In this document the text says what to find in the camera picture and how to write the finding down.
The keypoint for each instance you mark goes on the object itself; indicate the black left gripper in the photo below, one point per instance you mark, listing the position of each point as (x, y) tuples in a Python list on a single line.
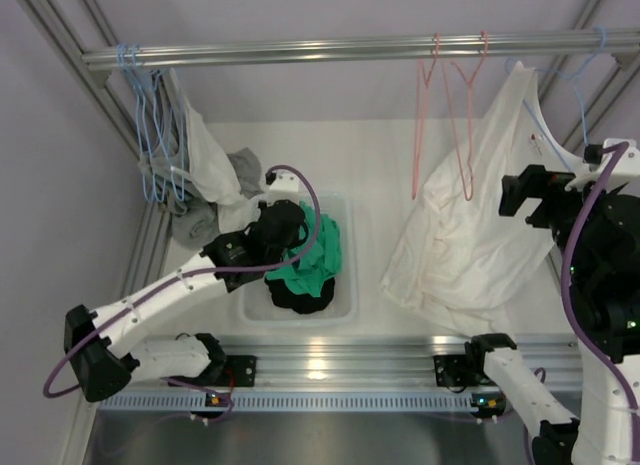
[(296, 239)]

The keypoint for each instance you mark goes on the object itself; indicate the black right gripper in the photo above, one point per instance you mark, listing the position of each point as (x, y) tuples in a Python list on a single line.
[(535, 182)]

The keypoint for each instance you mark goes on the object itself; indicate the green tank top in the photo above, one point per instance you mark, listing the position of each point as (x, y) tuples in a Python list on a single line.
[(322, 262)]

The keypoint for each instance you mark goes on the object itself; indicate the black tank top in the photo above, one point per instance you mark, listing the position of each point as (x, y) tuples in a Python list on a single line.
[(303, 304)]

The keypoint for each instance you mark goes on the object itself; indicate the white tank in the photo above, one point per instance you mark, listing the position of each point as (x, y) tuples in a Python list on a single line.
[(231, 182), (458, 263)]

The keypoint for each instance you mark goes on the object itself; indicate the blue hanger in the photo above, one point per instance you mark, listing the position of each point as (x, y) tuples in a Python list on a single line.
[(126, 68), (151, 80), (573, 79), (174, 163)]

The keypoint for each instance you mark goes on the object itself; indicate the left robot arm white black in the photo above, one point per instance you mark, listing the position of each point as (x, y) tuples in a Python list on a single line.
[(116, 345)]

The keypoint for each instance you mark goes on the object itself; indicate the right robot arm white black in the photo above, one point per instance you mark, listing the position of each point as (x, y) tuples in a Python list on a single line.
[(597, 233)]

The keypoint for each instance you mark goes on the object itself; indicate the grey tank top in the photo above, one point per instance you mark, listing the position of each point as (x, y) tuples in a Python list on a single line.
[(194, 222)]

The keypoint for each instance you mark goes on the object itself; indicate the white plastic laundry basket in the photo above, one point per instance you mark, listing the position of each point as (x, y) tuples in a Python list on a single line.
[(256, 307)]

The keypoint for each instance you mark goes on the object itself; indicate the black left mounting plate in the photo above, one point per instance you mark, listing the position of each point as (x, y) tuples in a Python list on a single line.
[(238, 371)]

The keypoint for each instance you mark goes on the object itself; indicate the black mounting plate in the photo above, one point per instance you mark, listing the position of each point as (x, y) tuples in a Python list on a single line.
[(238, 371), (457, 371)]

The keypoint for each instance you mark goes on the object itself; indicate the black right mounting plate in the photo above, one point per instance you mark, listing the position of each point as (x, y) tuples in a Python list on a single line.
[(457, 371)]

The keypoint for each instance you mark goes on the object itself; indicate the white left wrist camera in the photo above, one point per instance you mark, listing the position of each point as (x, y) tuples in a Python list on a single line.
[(282, 185)]

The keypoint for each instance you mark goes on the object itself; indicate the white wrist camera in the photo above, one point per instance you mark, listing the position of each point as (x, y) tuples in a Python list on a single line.
[(625, 170), (282, 185)]

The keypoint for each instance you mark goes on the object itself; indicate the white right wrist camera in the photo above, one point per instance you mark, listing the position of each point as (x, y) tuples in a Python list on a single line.
[(625, 170)]

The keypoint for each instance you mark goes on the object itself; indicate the aluminium hanging rail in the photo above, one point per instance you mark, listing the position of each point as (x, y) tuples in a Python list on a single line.
[(566, 42)]

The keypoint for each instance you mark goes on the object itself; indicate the grey slotted cable duct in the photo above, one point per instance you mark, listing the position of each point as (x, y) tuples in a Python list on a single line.
[(256, 401)]

